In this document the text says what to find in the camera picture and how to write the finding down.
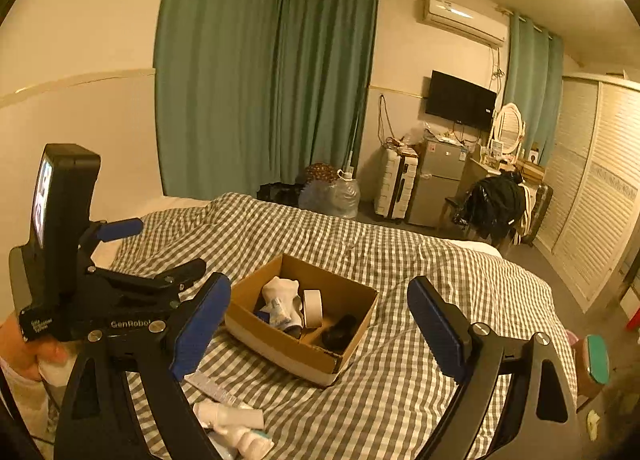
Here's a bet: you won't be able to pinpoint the white sock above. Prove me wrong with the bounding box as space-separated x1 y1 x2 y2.
262 276 303 330

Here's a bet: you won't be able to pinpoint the brown cardboard box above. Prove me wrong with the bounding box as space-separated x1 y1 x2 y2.
224 254 378 388

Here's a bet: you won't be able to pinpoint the white tape roll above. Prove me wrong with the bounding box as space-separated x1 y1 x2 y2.
303 290 323 330

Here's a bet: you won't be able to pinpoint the black glossy cup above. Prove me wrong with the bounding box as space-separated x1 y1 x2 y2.
320 315 358 353

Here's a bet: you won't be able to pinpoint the person's left hand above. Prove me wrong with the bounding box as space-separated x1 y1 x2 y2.
0 313 68 381

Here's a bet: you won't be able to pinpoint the grey checked duvet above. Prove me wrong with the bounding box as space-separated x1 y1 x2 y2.
94 194 577 459

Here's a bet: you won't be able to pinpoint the white plastic bottle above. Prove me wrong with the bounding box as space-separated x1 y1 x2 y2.
193 400 274 460

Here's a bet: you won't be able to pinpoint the black clothes on chair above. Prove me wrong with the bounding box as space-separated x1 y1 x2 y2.
454 170 526 246

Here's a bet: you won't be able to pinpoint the teal round stool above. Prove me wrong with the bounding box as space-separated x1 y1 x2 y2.
572 334 611 398

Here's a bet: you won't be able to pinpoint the wooden dressing table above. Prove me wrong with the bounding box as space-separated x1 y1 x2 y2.
457 157 546 194

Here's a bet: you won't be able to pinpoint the silver mini fridge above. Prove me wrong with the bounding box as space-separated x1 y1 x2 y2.
408 137 466 227

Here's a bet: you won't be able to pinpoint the clear water jug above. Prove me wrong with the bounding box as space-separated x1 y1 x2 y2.
298 168 360 220

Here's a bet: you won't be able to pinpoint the white suitcase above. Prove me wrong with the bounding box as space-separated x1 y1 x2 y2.
374 146 419 220

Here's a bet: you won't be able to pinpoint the brown patterned bag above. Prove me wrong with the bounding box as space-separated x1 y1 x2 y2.
304 162 337 184

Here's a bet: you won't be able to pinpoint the white louvred wardrobe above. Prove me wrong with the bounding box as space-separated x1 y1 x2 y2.
535 73 639 312

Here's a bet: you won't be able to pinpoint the white oval vanity mirror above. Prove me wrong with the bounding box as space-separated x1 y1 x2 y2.
490 102 526 157

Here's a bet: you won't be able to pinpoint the large green curtain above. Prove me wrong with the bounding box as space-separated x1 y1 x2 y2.
154 0 378 199

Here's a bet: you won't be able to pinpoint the small green curtain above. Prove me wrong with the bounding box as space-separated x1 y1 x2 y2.
503 12 564 166

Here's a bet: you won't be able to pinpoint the white air conditioner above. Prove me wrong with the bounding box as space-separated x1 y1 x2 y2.
423 0 508 48

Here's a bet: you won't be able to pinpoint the black wall television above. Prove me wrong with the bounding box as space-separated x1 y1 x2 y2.
425 70 497 132

